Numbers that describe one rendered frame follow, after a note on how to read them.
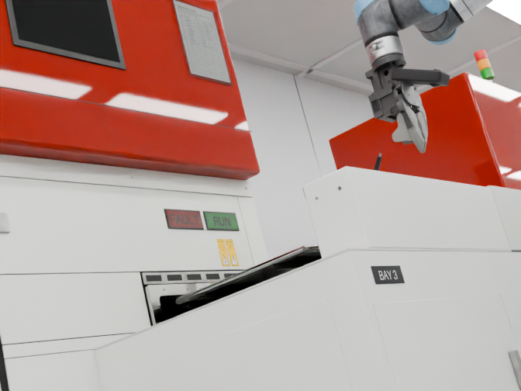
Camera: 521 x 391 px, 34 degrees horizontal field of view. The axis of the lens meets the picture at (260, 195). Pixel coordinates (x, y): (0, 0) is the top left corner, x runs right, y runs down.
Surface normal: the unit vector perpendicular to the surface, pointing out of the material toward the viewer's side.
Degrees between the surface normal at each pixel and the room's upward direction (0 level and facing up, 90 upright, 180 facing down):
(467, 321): 90
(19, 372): 90
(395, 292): 90
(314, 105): 90
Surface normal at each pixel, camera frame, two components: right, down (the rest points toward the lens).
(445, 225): 0.74, -0.35
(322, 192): -0.63, -0.06
